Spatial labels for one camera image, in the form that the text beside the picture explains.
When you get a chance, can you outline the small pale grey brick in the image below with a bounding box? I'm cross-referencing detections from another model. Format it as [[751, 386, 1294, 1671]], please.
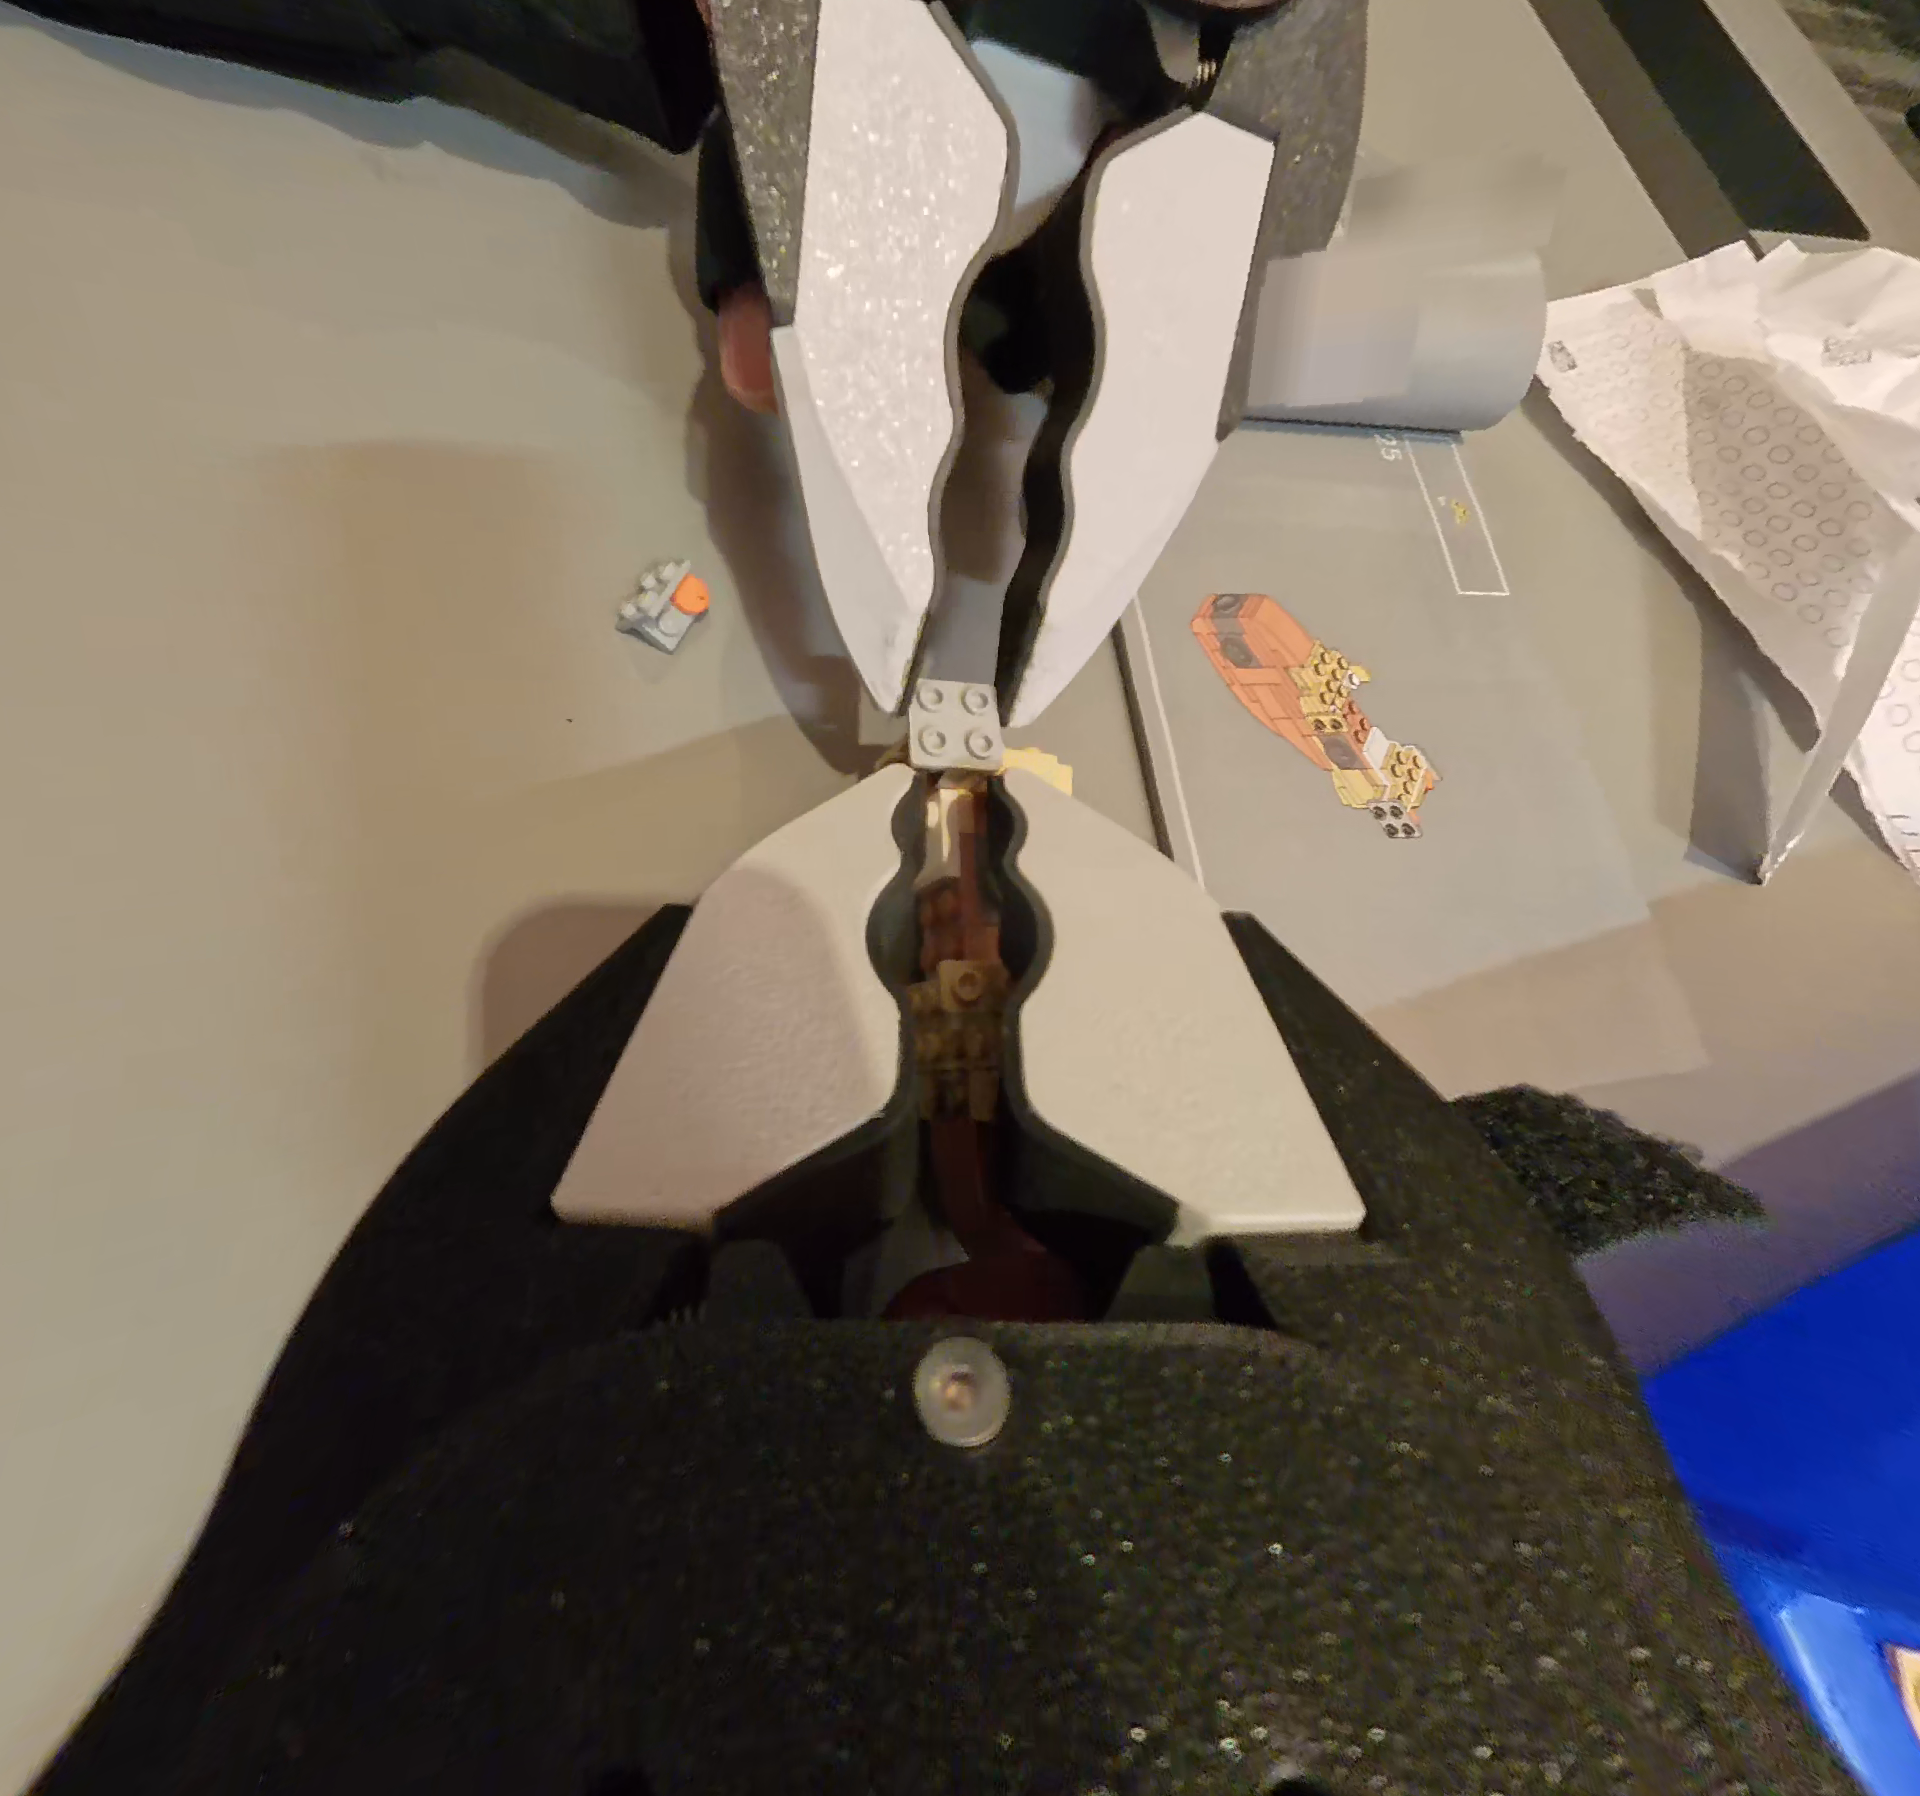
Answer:
[[907, 678, 1002, 764]]

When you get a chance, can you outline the small dark grey brick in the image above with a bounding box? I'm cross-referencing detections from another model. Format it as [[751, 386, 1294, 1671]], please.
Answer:
[[614, 559, 709, 657]]

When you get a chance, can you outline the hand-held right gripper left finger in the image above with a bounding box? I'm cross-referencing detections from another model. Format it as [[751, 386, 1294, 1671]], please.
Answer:
[[554, 764, 924, 1231]]

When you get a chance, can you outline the orange tan brick model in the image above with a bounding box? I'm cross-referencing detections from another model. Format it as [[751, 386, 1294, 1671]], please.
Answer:
[[899, 745, 1079, 1274]]

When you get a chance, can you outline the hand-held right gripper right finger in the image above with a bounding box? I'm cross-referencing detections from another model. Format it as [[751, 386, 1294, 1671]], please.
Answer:
[[1002, 767, 1370, 1248]]

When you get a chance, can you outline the blue plastic bin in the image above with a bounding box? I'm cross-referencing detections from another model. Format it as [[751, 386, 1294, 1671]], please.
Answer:
[[1635, 1227, 1920, 1796]]

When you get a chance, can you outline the grey instruction booklet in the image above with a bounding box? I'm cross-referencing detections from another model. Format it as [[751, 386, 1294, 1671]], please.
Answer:
[[1117, 242, 1713, 1063]]

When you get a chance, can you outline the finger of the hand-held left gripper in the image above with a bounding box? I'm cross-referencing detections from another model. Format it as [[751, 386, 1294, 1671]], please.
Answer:
[[767, 0, 1008, 714], [998, 118, 1277, 732]]

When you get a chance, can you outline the torn white paper bag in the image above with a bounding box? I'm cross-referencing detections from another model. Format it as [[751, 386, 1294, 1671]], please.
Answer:
[[1537, 242, 1920, 882]]

